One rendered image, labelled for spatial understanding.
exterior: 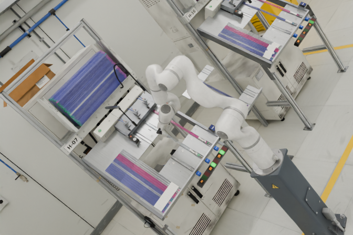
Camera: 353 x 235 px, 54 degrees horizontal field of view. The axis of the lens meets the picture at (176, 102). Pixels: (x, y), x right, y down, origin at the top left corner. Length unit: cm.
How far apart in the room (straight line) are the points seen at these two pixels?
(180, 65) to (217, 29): 134
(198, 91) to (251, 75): 142
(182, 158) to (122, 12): 244
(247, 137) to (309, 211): 63
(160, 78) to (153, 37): 280
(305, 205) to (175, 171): 84
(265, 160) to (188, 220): 106
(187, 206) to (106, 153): 76
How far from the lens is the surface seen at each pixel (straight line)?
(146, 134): 252
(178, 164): 240
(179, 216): 275
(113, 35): 426
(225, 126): 175
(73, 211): 416
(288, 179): 204
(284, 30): 311
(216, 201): 293
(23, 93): 273
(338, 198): 264
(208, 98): 176
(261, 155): 193
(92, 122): 252
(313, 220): 227
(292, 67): 354
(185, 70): 178
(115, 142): 254
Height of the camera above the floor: 197
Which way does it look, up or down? 21 degrees down
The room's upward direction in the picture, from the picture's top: 41 degrees counter-clockwise
